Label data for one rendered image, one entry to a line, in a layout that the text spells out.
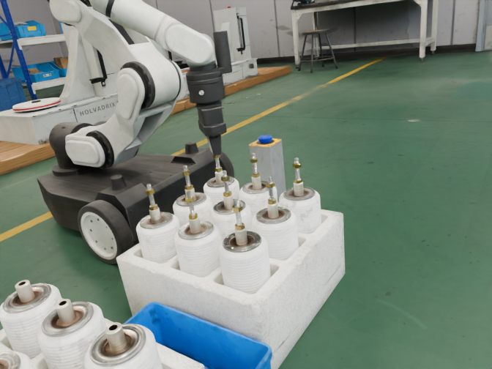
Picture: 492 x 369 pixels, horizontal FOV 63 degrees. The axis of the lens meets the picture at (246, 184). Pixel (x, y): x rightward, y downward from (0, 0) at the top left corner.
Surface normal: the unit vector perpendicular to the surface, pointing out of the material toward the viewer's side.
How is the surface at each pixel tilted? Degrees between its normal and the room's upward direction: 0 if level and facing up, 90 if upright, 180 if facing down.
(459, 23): 90
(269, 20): 90
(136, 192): 46
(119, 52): 90
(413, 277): 0
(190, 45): 90
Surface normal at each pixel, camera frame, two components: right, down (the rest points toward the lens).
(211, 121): 0.27, 0.33
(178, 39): 0.04, 0.37
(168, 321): -0.55, 0.34
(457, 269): -0.12, -0.92
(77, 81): 0.83, 0.11
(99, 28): -0.28, 0.70
